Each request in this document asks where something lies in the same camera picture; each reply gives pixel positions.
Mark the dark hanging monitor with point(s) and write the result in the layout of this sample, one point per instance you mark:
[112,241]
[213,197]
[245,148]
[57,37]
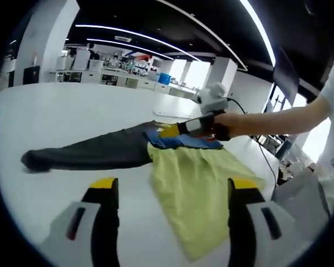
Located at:
[286,72]

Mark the black wall panel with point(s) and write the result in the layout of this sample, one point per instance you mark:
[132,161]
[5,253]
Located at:
[31,74]

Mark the long ceiling light strip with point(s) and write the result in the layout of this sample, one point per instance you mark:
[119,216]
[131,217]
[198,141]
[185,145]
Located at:
[133,46]
[144,35]

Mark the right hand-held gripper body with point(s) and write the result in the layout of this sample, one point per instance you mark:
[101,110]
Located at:
[214,98]

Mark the wide ceiling light strip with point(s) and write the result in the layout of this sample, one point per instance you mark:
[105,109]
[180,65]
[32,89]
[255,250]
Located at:
[260,27]

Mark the white counter cabinets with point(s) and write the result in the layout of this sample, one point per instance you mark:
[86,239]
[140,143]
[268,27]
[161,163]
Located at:
[128,81]

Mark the dark brown garment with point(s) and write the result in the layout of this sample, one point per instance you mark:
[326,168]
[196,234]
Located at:
[94,153]

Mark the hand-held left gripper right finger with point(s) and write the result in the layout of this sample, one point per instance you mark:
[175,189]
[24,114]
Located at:
[245,228]

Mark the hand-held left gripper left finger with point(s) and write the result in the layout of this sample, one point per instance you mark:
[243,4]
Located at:
[100,228]

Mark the blue bin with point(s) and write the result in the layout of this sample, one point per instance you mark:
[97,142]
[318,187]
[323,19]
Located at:
[164,78]

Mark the yellow garment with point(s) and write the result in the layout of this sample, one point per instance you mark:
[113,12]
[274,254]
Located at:
[200,194]

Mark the grey trousers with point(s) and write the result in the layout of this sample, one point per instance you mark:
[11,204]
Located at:
[300,197]

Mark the person's right hand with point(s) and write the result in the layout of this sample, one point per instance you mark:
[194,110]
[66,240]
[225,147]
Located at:
[236,125]

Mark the blue garment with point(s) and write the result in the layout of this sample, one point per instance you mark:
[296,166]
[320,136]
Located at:
[183,142]

